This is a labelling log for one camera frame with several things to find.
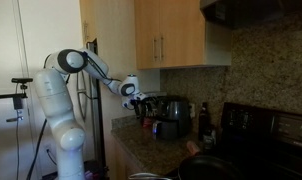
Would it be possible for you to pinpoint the white backsplash power outlet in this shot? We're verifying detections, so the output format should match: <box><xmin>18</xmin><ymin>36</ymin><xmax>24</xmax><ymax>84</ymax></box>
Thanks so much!
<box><xmin>189</xmin><ymin>102</ymin><xmax>197</xmax><ymax>119</ymax></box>

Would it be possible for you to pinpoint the pink rounded pan handle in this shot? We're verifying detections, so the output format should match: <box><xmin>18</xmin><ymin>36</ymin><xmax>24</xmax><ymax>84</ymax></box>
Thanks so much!
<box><xmin>186</xmin><ymin>140</ymin><xmax>202</xmax><ymax>157</ymax></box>

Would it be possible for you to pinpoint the small red item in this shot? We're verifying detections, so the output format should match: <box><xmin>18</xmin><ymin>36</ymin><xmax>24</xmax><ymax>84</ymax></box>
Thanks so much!
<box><xmin>141</xmin><ymin>116</ymin><xmax>153</xmax><ymax>129</ymax></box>

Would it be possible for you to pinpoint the black stove control panel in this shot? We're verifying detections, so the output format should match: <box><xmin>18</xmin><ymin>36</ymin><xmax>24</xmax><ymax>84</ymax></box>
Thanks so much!
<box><xmin>216</xmin><ymin>101</ymin><xmax>302</xmax><ymax>180</ymax></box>

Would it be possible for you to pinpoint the thick black floor cable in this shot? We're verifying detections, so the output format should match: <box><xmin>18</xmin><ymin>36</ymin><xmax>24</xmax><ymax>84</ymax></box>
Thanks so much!
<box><xmin>26</xmin><ymin>118</ymin><xmax>48</xmax><ymax>180</ymax></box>

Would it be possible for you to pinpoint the thin dark hanging cable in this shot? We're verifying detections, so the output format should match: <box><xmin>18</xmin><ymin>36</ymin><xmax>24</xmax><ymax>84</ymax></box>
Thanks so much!
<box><xmin>15</xmin><ymin>120</ymin><xmax>21</xmax><ymax>180</ymax></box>

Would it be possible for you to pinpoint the dark range hood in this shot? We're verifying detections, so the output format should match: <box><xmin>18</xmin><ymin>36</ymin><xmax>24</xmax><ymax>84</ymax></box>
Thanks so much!
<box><xmin>199</xmin><ymin>0</ymin><xmax>302</xmax><ymax>31</ymax></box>

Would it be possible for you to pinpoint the black frying pan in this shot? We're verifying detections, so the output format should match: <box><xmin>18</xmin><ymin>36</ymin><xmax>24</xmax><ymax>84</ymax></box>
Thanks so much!
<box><xmin>177</xmin><ymin>154</ymin><xmax>244</xmax><ymax>180</ymax></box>

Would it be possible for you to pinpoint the metal cabinet door handle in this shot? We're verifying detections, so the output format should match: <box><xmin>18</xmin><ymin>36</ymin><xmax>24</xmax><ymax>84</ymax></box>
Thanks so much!
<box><xmin>159</xmin><ymin>35</ymin><xmax>165</xmax><ymax>62</ymax></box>
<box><xmin>152</xmin><ymin>36</ymin><xmax>158</xmax><ymax>62</ymax></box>

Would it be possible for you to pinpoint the small dark bottle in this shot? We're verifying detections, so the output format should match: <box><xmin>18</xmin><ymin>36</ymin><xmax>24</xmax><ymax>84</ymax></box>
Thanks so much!
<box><xmin>202</xmin><ymin>127</ymin><xmax>216</xmax><ymax>152</ymax></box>

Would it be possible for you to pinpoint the wooden cabinet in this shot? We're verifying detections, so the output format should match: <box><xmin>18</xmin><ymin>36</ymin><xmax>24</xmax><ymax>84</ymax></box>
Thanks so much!
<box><xmin>105</xmin><ymin>133</ymin><xmax>149</xmax><ymax>180</ymax></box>
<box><xmin>134</xmin><ymin>0</ymin><xmax>233</xmax><ymax>71</ymax></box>

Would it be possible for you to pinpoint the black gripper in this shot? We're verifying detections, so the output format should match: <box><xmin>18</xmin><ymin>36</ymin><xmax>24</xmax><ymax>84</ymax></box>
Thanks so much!
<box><xmin>133</xmin><ymin>98</ymin><xmax>147</xmax><ymax>121</ymax></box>

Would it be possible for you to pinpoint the wooden lower cabinet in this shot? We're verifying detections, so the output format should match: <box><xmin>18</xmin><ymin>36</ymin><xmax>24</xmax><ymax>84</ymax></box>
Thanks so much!
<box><xmin>105</xmin><ymin>133</ymin><xmax>149</xmax><ymax>180</ymax></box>

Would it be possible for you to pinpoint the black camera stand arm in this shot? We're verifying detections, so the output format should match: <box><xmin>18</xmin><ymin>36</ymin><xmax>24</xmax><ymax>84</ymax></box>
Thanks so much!
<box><xmin>0</xmin><ymin>83</ymin><xmax>29</xmax><ymax>123</ymax></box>

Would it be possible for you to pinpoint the dark countertop appliance with utensils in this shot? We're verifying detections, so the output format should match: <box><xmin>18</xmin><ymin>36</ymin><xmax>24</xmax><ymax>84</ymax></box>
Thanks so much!
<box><xmin>140</xmin><ymin>92</ymin><xmax>168</xmax><ymax>122</ymax></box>

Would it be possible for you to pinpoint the stainless steel refrigerator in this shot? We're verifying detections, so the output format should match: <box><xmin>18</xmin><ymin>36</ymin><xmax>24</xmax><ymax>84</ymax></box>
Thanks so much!
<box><xmin>75</xmin><ymin>38</ymin><xmax>107</xmax><ymax>171</ymax></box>

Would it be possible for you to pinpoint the silver pot rim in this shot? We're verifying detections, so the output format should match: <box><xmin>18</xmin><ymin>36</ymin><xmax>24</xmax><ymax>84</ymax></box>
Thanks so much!
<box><xmin>127</xmin><ymin>172</ymin><xmax>165</xmax><ymax>180</ymax></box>

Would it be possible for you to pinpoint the black air fryer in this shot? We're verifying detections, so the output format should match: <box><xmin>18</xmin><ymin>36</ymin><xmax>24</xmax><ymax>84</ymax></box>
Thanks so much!
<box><xmin>152</xmin><ymin>95</ymin><xmax>193</xmax><ymax>141</ymax></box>

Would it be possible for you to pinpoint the tall dark glass bottle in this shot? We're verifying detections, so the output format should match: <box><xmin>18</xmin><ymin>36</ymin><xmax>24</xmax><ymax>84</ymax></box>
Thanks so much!
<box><xmin>197</xmin><ymin>101</ymin><xmax>212</xmax><ymax>142</ymax></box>

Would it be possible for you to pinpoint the black camera on stand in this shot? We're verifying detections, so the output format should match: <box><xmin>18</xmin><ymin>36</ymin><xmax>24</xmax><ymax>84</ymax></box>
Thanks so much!
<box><xmin>10</xmin><ymin>77</ymin><xmax>34</xmax><ymax>85</ymax></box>

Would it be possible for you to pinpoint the wooden upper cabinet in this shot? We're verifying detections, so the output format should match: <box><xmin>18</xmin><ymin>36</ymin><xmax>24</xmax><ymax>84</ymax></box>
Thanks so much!
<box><xmin>134</xmin><ymin>0</ymin><xmax>233</xmax><ymax>71</ymax></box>

